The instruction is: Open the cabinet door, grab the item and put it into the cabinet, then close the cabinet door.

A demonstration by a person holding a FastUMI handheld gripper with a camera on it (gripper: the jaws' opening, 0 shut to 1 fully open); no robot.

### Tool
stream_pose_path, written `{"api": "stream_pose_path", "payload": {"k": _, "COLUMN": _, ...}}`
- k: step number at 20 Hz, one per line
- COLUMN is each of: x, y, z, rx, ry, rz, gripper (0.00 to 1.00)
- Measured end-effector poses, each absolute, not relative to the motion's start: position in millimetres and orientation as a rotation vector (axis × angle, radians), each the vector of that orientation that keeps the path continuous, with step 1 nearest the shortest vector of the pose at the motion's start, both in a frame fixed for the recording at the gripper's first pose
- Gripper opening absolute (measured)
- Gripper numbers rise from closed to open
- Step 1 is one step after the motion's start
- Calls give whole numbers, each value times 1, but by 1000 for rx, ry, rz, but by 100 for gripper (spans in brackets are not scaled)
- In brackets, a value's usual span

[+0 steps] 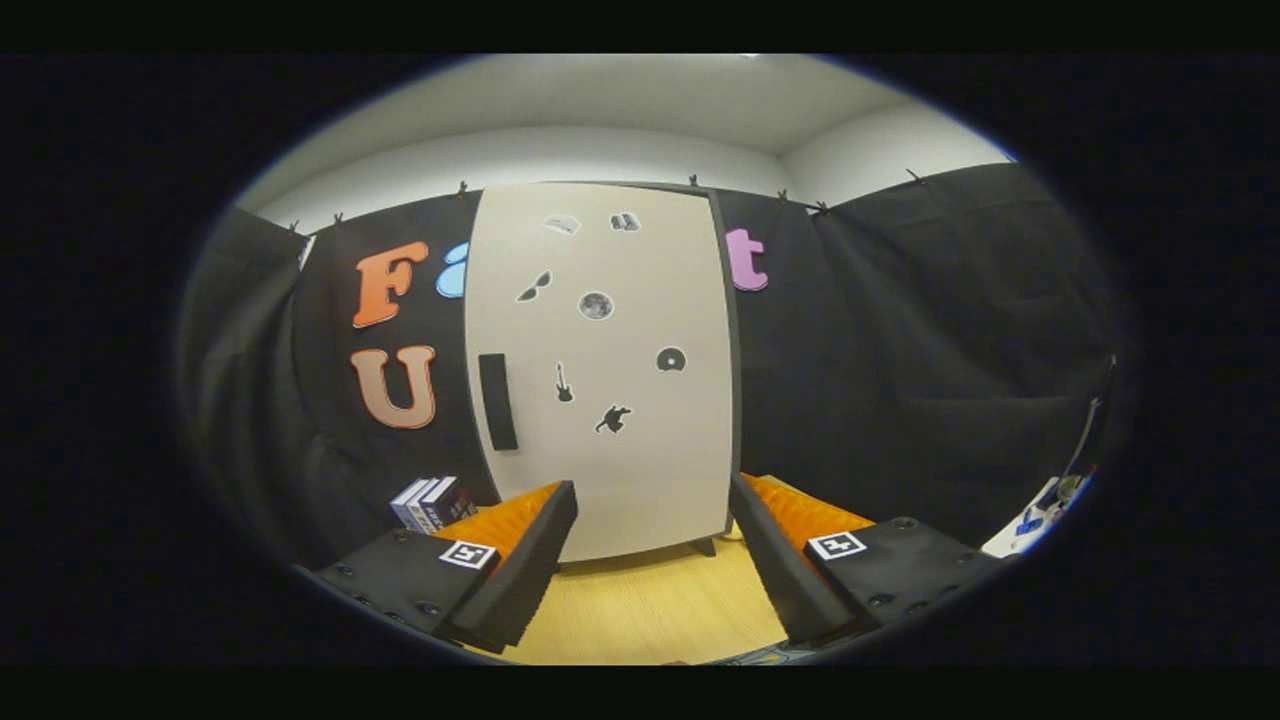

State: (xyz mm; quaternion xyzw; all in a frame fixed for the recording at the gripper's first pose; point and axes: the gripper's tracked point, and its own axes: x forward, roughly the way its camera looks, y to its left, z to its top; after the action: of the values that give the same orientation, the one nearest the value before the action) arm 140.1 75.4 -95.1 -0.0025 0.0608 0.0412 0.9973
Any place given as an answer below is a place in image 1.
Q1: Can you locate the pale blue book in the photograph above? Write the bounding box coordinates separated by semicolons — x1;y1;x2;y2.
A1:
405;477;441;534
389;478;426;529

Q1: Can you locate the dark blue book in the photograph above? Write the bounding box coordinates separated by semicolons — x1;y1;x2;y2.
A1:
420;475;477;534

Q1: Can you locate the thin grey stand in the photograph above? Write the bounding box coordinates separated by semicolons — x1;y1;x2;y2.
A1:
1065;355;1119;481

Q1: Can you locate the white cabinet door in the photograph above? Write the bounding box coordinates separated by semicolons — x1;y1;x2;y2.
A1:
464;182;736;563

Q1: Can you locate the black door handle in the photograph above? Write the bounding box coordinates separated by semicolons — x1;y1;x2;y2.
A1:
478;353;519;452

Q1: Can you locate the black backdrop cloth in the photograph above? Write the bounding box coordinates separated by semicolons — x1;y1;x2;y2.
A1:
180;160;1131;571

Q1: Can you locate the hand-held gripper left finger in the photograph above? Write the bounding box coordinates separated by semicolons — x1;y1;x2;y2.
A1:
312;480;580;656

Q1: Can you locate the dark grey cabinet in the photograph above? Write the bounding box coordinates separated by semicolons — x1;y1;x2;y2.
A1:
464;180;744;564

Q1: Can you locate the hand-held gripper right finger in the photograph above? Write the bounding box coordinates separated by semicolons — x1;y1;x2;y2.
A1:
727;472;1004;649

